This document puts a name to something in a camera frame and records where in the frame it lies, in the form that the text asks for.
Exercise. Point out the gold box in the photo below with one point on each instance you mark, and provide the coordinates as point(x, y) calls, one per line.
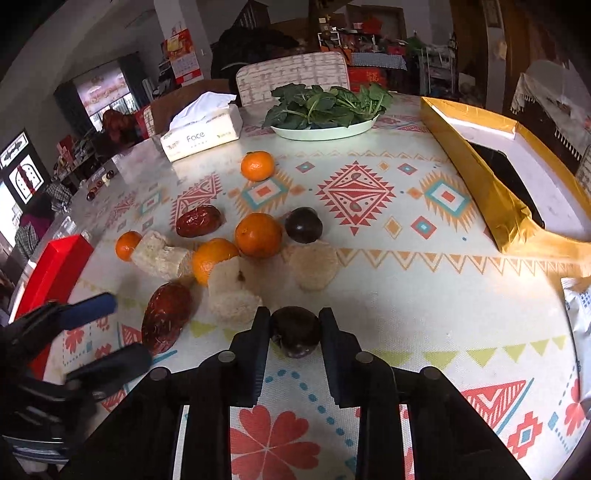
point(489, 184)

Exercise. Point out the small red date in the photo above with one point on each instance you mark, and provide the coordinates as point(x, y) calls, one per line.
point(98, 184)

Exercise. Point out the small orange tangerine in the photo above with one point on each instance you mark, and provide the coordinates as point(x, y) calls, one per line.
point(125, 244)

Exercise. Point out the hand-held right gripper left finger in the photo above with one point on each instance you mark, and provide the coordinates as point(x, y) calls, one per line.
point(262, 337)

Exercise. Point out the dark purple plum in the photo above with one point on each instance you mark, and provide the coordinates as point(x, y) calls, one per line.
point(295, 332)
point(303, 225)

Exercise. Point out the red box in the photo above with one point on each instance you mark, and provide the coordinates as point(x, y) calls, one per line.
point(51, 277)

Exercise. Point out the patterned tablecloth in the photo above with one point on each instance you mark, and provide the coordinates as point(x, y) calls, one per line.
point(392, 286)

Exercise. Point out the green spinach leaves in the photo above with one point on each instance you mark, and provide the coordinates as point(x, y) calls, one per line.
point(323, 104)

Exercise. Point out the table with lace cloth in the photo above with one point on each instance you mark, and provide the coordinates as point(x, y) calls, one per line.
point(554, 101)

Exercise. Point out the red wall calendar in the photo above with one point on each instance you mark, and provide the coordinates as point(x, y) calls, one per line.
point(182, 53)

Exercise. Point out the pale green plate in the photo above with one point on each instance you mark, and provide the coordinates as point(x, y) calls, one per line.
point(323, 131)

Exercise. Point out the white packet at edge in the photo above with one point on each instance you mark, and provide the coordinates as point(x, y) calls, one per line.
point(579, 314)

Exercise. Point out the window with black decor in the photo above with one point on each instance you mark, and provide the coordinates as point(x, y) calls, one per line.
point(23, 168)

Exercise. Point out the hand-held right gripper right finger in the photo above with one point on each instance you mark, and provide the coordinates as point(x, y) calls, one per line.
point(328, 337)

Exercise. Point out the plaid shirt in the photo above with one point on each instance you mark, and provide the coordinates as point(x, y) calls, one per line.
point(27, 240)

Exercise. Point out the white tissue box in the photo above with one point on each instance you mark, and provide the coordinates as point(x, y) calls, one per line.
point(203, 131)

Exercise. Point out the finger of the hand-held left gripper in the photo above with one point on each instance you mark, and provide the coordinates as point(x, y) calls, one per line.
point(87, 310)
point(111, 364)

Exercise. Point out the white peeled cane piece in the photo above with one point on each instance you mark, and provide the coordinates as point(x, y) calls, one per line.
point(314, 265)
point(233, 295)
point(161, 256)

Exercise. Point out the chair with brown cover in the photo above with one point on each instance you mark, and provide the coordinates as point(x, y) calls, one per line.
point(184, 99)

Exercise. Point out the cluttered shelf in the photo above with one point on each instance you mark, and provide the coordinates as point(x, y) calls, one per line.
point(383, 50)

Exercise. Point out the curtained window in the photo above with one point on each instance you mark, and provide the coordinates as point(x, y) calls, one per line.
point(104, 92)

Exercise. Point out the white patterned chair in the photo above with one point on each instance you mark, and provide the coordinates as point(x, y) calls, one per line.
point(293, 76)

